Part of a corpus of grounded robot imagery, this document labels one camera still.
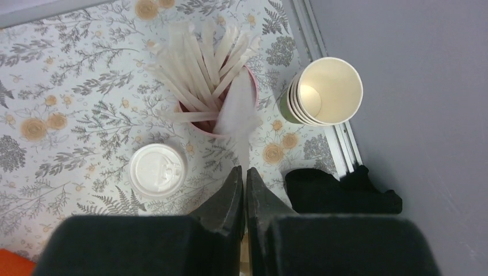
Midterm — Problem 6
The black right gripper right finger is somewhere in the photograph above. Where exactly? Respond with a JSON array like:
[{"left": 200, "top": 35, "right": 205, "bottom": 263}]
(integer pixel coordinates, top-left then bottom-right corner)
[{"left": 246, "top": 168, "right": 441, "bottom": 275}]

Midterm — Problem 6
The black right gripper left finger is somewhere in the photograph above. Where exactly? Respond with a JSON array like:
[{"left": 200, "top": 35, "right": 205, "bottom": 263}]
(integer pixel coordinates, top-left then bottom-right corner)
[{"left": 33, "top": 166, "right": 244, "bottom": 275}]

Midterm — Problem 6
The single white straw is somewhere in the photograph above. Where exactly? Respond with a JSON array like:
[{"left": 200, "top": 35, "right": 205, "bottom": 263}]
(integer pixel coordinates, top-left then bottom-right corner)
[{"left": 213, "top": 67, "right": 258, "bottom": 174}]

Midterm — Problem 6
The orange paper gift bag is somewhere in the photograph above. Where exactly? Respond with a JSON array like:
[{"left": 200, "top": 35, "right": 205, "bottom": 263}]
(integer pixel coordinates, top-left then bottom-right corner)
[{"left": 1, "top": 249, "right": 35, "bottom": 276}]

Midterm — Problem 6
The black t-shirt with logo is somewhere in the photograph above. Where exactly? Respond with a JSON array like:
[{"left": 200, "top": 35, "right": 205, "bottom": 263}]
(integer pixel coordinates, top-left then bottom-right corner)
[{"left": 284, "top": 165, "right": 403, "bottom": 214}]

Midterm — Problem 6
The stack of white plastic lids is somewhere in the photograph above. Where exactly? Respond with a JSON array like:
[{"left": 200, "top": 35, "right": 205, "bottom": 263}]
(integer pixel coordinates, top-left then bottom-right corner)
[{"left": 128, "top": 143, "right": 188, "bottom": 200}]

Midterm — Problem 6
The pink straw holder cup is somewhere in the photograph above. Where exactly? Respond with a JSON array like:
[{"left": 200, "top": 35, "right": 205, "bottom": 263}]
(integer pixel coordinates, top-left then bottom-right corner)
[{"left": 169, "top": 66, "right": 259, "bottom": 138}]

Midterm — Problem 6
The stack of green paper cups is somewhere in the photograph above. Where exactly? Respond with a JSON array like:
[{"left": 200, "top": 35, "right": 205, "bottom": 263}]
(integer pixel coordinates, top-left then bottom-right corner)
[{"left": 279, "top": 57, "right": 364, "bottom": 127}]

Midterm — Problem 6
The floral patterned table mat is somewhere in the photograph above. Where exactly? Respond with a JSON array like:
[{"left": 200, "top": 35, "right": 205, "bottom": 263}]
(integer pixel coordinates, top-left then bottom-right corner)
[{"left": 1, "top": 1, "right": 337, "bottom": 261}]

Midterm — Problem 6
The bundle of white wrapped straws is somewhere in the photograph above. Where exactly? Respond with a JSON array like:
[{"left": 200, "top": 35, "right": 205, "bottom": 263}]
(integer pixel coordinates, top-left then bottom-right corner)
[{"left": 146, "top": 20, "right": 261, "bottom": 120}]

